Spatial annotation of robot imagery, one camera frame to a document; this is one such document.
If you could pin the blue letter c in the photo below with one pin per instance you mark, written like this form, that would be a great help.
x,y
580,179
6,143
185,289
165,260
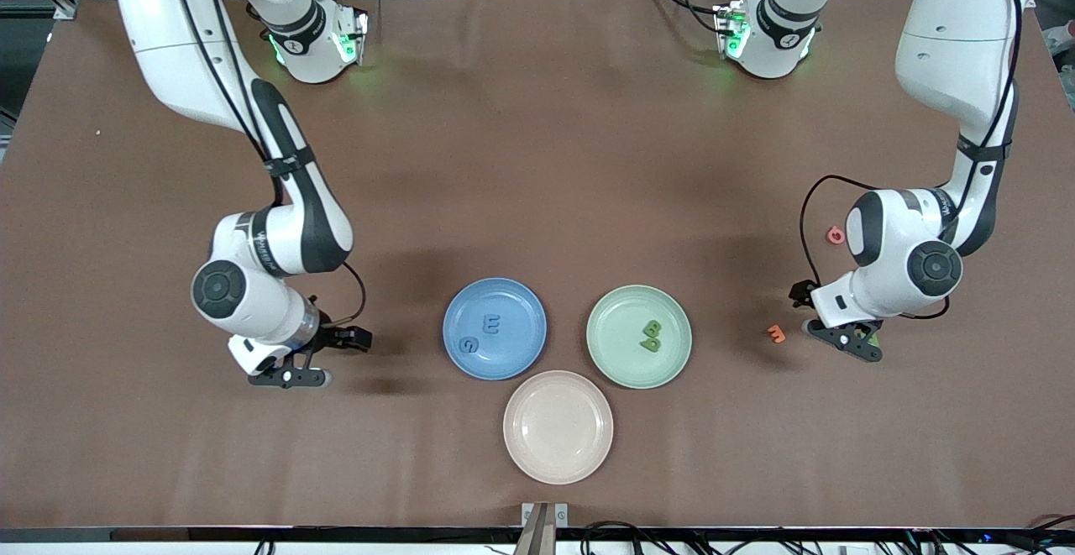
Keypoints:
x,y
464,343

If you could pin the beige plate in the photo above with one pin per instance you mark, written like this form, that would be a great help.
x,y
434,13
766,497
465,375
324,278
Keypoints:
x,y
558,429

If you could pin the green letter B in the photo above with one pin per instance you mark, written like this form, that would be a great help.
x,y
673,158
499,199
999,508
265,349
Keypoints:
x,y
652,328

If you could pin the green plate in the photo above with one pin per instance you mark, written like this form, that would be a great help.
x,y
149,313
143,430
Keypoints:
x,y
638,374

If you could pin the pink letter Q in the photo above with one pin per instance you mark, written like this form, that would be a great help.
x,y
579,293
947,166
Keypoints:
x,y
831,235

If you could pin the grey metal clamp bracket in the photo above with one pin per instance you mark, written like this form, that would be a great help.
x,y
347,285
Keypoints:
x,y
561,515

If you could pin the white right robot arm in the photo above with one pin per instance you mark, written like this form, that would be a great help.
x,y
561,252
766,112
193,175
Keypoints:
x,y
168,51

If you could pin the blue letter m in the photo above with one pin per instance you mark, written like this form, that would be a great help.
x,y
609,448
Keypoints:
x,y
492,325

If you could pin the brown table cover sheet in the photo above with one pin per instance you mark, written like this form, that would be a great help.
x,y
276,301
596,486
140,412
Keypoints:
x,y
537,160

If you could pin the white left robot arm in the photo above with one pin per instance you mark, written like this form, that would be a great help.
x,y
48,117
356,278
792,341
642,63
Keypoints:
x,y
957,34

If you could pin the blue plate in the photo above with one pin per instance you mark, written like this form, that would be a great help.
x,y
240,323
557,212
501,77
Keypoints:
x,y
512,358

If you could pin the orange letter E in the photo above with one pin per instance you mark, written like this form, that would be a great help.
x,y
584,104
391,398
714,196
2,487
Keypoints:
x,y
777,335

